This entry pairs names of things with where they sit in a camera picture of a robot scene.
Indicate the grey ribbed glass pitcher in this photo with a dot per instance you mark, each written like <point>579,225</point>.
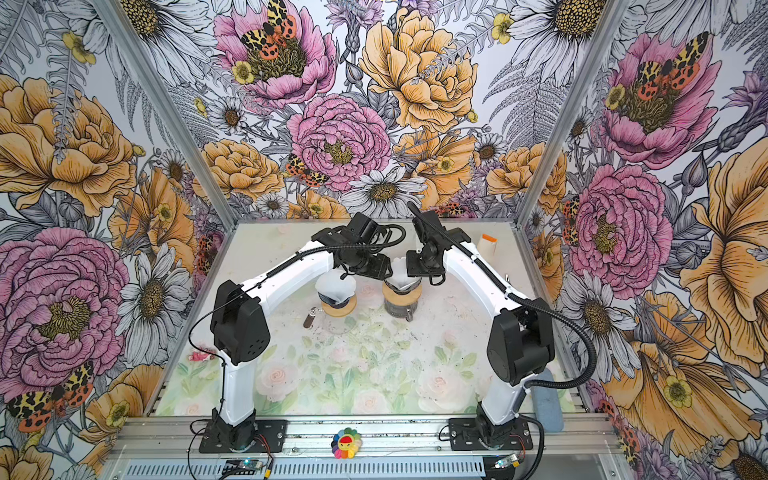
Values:
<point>405,311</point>

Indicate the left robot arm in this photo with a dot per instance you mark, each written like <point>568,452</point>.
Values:
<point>241,332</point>

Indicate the orange white coffee bag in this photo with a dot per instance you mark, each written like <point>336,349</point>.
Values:
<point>486,247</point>

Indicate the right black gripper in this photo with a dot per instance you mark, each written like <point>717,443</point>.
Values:
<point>413,269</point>

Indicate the green circuit board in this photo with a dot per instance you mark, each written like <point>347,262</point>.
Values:
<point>245,466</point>

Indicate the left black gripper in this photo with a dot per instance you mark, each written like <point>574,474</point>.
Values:
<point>378,270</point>

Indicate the blue grey oval stone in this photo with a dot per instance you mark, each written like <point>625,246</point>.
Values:
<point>547,409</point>

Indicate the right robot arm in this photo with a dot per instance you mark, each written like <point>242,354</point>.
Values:
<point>520,342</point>

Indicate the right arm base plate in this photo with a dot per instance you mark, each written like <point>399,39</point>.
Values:
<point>465,433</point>

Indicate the clear glass carafe wooden handle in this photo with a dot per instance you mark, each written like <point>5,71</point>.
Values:
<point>318,319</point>

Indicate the colourful flower toy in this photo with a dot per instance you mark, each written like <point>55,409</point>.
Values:
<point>346,443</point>

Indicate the white paper coffee filter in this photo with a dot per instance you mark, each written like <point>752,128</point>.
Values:
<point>335,281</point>

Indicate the blue glass dripper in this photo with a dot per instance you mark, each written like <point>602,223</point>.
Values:
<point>336,300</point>

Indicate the small pink toy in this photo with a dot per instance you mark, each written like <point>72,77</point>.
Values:
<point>197,356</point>

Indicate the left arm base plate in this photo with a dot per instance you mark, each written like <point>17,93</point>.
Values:
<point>259,436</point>

